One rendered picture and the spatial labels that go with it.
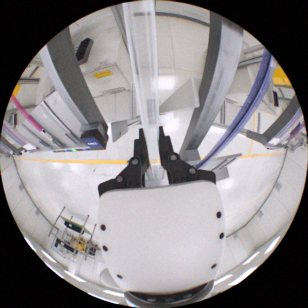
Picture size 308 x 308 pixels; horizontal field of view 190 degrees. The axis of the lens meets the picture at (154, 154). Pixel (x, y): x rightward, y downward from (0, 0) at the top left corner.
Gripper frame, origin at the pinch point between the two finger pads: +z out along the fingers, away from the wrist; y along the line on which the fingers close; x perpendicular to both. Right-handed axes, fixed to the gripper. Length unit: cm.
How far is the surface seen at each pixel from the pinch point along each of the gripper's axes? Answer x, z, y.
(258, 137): -13, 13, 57
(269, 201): -382, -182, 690
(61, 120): 2.9, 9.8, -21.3
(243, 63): 23, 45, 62
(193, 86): 4.5, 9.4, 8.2
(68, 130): -1.4, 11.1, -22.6
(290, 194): -202, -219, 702
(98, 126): -0.7, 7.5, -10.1
